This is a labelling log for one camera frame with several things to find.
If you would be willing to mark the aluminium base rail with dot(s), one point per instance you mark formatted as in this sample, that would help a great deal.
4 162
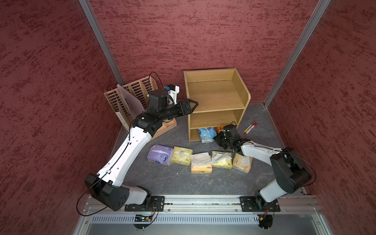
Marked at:
230 204

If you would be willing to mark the white yellow tissue pack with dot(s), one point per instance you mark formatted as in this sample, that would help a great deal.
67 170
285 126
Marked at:
222 160

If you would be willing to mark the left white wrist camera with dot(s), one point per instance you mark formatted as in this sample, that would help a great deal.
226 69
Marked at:
172 92

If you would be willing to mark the blue tissue pack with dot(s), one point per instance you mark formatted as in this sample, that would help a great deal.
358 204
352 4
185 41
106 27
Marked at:
207 134

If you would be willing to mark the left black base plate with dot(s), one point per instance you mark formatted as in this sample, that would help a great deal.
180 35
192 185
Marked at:
151 204

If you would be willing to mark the small beige tissue box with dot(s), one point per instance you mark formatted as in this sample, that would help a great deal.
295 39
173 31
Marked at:
242 163

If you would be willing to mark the red tipped marker pen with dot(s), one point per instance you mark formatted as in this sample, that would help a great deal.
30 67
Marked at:
250 127

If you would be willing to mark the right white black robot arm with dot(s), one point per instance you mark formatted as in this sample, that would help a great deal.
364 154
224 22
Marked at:
291 172

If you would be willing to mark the lavender paper folder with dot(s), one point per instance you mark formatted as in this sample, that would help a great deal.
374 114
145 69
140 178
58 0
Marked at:
135 106

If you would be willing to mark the corner aluminium post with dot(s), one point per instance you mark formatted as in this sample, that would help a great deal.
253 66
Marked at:
313 21
90 15

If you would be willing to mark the purple tissue pack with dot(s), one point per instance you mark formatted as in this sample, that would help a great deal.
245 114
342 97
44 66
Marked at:
160 154

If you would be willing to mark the yellow green tissue pack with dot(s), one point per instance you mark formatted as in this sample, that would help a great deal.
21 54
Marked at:
181 156

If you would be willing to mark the wooden slotted desk organizer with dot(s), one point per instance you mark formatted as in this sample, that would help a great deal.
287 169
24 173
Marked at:
139 89

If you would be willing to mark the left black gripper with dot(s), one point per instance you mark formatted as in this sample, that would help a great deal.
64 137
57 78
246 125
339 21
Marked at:
181 106

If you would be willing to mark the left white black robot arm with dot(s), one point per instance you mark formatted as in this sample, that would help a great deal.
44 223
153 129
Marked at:
107 185

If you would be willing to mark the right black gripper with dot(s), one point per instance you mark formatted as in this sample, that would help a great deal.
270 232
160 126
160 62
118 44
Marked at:
217 139

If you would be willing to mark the right corner aluminium post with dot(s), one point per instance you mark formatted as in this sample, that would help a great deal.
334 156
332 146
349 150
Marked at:
313 21

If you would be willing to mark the orange white tissue box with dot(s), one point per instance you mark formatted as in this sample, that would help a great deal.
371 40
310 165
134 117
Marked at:
201 163

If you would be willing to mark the wooden three-tier shelf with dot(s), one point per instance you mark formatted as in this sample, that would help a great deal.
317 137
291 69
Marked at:
222 98

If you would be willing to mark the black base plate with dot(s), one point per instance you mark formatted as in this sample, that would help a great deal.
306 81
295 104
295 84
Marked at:
249 203
151 204

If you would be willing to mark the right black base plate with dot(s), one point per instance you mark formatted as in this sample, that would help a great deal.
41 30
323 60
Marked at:
249 203

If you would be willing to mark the left corner aluminium post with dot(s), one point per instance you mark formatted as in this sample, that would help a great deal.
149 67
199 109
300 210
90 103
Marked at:
90 15

